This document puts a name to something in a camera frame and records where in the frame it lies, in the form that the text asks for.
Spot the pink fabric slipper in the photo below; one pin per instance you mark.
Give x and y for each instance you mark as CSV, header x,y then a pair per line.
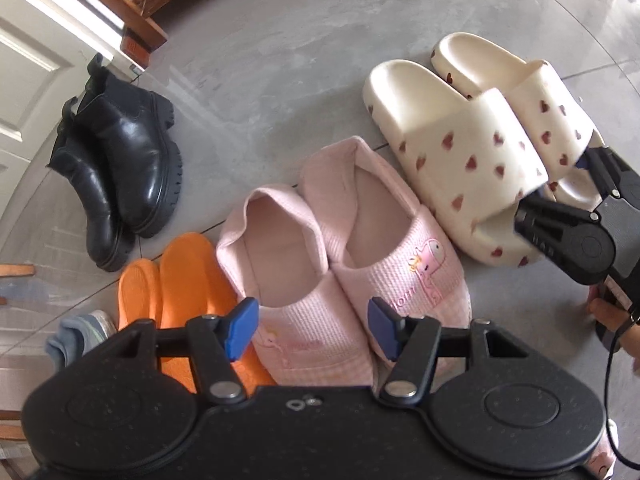
x,y
300,310
400,260

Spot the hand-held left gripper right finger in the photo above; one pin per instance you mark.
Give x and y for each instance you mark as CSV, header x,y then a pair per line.
x,y
382,327

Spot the wooden shoe rack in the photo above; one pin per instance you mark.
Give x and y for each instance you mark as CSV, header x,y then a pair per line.
x,y
140,25

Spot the orange slipper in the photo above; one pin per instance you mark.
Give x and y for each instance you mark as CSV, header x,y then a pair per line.
x,y
195,280
137,295

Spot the cream heart-print slipper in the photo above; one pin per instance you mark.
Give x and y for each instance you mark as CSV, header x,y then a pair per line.
x,y
450,160
550,110

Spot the wooden furniture leg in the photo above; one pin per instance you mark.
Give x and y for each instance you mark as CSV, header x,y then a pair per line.
x,y
12,425

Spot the pink heart-print cloth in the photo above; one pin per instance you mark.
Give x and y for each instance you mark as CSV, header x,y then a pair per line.
x,y
602,465

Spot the black leather boot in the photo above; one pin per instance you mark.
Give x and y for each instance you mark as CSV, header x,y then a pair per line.
x,y
95,210
135,160

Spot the white panelled cabinet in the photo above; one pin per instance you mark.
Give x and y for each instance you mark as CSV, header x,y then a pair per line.
x,y
30,85

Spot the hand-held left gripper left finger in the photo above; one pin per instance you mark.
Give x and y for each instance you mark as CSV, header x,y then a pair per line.
x,y
240,327

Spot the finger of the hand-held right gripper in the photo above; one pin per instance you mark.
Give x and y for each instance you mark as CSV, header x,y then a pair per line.
x,y
540,232
605,172

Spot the person's right hand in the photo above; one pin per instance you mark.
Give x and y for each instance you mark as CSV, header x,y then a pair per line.
x,y
607,312

